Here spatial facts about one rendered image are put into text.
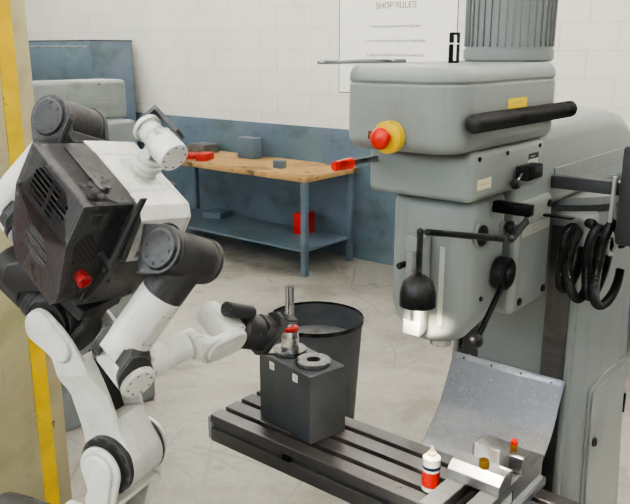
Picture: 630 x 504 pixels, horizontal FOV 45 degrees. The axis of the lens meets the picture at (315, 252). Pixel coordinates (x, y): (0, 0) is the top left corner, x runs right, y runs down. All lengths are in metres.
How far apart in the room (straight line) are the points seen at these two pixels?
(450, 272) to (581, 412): 0.70
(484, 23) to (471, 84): 0.36
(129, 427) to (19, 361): 1.27
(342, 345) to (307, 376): 1.73
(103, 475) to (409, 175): 0.95
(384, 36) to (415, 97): 5.37
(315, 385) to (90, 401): 0.54
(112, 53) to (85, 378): 7.20
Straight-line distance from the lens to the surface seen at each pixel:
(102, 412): 1.81
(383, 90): 1.43
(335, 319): 3.99
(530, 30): 1.74
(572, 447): 2.14
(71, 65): 8.91
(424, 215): 1.56
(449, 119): 1.38
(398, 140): 1.39
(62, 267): 1.55
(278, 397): 2.04
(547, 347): 2.03
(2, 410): 3.07
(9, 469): 3.18
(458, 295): 1.58
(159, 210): 1.55
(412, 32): 6.61
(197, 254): 1.47
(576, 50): 5.99
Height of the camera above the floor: 1.92
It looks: 15 degrees down
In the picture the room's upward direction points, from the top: straight up
